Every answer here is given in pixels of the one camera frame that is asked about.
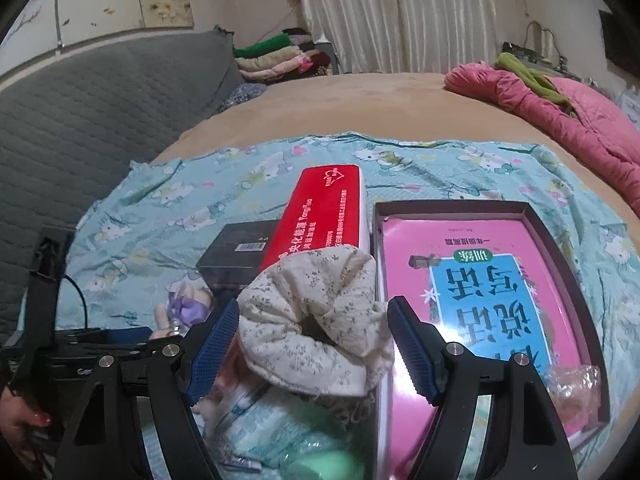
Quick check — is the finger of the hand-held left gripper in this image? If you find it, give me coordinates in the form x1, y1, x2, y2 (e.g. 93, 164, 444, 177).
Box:
60, 326, 153, 348

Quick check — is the green garment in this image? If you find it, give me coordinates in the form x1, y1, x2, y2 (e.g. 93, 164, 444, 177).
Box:
495, 52, 573, 111

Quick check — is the black cardboard box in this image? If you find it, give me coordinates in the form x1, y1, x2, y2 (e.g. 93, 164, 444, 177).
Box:
196, 219, 283, 306

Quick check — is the stack of folded clothes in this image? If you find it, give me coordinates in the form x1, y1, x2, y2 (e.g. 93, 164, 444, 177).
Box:
232, 27, 333, 83

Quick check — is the grey quilted cover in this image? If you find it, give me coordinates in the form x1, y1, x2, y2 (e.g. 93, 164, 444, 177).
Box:
0, 27, 248, 331

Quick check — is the white patterned wall panel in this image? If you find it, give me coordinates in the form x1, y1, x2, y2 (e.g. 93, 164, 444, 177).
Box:
10, 0, 196, 56

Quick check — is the plush bear in dress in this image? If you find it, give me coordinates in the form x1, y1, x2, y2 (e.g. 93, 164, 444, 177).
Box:
152, 280, 218, 341

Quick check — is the person's left hand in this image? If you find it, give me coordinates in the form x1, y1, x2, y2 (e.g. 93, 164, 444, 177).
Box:
0, 387, 53, 472

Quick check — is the clear plastic bag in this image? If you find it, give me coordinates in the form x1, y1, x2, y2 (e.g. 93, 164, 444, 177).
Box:
547, 364, 601, 411

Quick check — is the dark patterned cloth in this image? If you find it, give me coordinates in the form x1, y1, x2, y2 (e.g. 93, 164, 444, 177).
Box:
217, 82, 268, 113

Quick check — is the cream floral scrunchie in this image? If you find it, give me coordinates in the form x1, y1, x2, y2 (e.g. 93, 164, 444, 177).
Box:
236, 243, 396, 397

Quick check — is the black television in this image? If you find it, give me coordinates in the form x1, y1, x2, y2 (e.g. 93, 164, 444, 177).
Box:
597, 7, 640, 76

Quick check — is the pink tray with dark frame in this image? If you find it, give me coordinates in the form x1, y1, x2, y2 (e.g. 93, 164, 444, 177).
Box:
382, 215, 591, 480

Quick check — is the beige bed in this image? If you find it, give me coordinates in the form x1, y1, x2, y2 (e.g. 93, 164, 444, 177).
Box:
150, 72, 640, 241

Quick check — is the pink quilt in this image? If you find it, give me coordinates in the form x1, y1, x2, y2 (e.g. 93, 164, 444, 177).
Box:
444, 60, 640, 203

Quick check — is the teal white tissue pack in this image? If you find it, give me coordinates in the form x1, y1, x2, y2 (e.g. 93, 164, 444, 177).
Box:
200, 380, 351, 476

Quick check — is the red cardboard box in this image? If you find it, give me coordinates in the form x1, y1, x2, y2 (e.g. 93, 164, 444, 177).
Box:
260, 164, 373, 276

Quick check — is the cartoon cat printed blanket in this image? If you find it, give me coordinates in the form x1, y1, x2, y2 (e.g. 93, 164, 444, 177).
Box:
55, 132, 640, 480

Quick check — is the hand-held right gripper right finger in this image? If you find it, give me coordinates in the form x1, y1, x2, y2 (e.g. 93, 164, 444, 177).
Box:
386, 296, 587, 480

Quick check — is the black cable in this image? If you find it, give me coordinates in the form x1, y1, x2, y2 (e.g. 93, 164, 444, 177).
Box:
62, 275, 90, 332

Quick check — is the white curtain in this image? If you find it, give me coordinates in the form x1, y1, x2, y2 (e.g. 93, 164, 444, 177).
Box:
292, 0, 526, 76

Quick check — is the mint green puff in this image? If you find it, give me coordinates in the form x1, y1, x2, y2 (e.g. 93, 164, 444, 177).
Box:
277, 437, 368, 480

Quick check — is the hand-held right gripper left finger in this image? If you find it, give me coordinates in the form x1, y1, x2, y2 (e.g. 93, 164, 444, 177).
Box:
55, 299, 242, 480

